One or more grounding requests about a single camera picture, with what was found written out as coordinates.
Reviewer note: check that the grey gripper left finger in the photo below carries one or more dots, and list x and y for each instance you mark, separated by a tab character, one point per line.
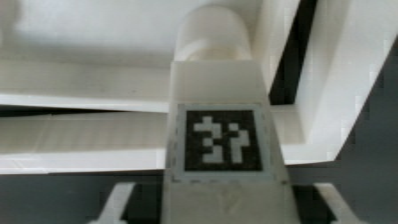
133	205

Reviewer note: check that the white table leg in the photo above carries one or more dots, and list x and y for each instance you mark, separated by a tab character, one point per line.
227	182

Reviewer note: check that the white right fence wall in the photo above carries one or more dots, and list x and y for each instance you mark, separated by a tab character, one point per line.
353	37

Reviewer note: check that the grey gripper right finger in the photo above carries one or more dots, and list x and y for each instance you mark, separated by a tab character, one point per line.
323	206

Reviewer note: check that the white square table top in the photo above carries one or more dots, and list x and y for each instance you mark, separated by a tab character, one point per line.
88	48

